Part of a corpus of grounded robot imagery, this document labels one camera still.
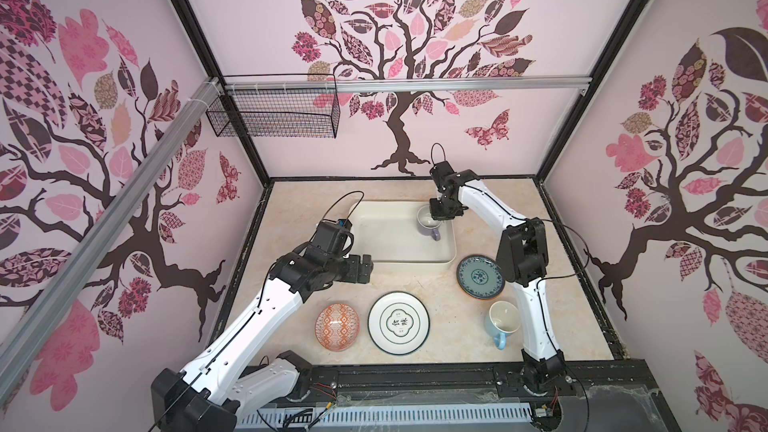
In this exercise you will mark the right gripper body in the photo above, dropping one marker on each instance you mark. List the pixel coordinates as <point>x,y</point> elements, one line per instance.
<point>441,210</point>

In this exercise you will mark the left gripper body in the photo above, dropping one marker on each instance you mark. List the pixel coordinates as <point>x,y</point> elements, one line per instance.
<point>343,269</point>

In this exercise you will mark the purple ceramic mug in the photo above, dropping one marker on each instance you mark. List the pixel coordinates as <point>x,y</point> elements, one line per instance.
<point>426,224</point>

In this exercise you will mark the white green-rimmed plate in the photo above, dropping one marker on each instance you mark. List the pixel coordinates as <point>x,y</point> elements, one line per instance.
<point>398,323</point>

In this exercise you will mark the teal floral small plate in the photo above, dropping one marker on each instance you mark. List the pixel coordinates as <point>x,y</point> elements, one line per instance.
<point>479,276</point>

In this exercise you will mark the light blue ceramic mug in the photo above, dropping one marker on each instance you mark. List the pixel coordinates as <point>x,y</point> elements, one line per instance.
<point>502,320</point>

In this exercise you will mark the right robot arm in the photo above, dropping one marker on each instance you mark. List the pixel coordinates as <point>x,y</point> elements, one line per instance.
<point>522,256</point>

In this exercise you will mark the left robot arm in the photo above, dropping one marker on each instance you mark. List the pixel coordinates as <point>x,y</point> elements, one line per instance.
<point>215,390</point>

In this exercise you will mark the white plastic bin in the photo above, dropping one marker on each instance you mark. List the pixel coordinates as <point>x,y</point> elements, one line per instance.
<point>387,231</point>

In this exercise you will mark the orange patterned bowl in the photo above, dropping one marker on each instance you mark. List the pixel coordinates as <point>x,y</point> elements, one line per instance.
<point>337,327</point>

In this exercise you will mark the aluminium rail back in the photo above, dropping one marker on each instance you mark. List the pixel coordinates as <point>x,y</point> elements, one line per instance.
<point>432,84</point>

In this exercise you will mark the aluminium rail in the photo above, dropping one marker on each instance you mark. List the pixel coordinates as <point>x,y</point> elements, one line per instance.
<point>432,84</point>
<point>24,342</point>

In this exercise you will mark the white vented cable duct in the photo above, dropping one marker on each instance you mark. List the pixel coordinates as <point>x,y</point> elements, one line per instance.
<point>357,417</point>

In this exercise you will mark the black wire basket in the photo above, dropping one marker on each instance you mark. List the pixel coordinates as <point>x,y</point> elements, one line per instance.
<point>289,105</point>

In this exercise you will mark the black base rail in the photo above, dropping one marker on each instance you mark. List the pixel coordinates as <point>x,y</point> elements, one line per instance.
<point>615,395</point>

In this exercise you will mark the aluminium rail left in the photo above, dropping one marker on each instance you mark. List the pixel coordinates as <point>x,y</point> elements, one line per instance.
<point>24,342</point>

